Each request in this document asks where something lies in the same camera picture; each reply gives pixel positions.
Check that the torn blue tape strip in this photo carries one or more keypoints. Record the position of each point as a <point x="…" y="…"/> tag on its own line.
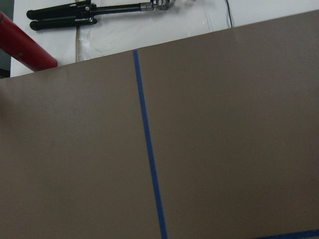
<point x="148" y="139"/>

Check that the black tripod stick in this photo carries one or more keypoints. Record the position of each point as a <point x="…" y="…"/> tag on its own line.
<point x="83" y="13"/>

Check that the long blue tape strip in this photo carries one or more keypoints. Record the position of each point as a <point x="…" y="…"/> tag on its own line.
<point x="297" y="235"/>

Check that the red cylinder object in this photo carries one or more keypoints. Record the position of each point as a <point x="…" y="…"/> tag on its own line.
<point x="22" y="48"/>

